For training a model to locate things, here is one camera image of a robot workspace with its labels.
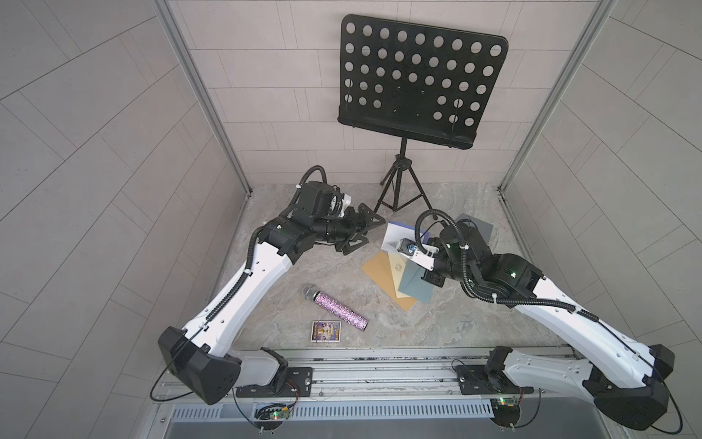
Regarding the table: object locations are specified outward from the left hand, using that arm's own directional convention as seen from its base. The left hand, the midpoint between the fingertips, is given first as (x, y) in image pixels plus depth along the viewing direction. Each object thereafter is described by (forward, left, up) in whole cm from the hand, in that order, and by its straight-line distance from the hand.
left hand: (382, 229), depth 65 cm
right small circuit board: (-33, -33, -34) cm, 57 cm away
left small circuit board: (-34, +26, -30) cm, 52 cm away
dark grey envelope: (+24, -43, -31) cm, 59 cm away
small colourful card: (-14, +15, -31) cm, 37 cm away
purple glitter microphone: (-4, +20, -27) cm, 34 cm away
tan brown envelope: (+5, -2, -31) cm, 31 cm away
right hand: (-2, -8, -7) cm, 11 cm away
